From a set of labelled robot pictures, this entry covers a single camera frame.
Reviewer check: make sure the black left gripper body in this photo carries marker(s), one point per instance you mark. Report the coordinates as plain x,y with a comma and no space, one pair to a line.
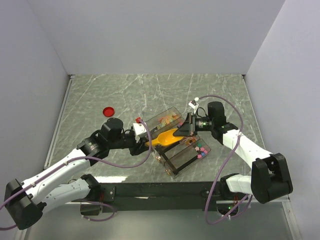
130,142

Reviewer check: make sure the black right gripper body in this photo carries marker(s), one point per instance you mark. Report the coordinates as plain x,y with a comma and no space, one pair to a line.
200,124

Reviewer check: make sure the yellow plastic scoop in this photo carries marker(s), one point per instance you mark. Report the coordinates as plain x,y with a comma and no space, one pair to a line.
165,139

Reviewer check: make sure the clear candy drawer box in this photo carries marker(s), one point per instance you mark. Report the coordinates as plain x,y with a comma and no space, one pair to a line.
180,155

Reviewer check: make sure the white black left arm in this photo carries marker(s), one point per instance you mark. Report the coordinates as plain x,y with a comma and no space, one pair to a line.
28,200

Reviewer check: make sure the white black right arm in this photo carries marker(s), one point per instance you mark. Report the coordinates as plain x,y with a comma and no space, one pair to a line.
270,177

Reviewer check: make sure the red jar lid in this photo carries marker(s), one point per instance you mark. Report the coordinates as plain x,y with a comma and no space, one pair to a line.
108,111

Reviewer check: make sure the black base beam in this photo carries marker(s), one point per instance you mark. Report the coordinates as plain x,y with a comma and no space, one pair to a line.
148,196

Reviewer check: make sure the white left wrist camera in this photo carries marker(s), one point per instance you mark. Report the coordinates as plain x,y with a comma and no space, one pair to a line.
139,128

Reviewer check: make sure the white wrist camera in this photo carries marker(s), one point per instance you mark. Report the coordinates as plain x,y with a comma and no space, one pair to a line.
139,128
194,103

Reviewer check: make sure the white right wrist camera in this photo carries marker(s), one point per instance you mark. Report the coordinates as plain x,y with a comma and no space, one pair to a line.
194,103

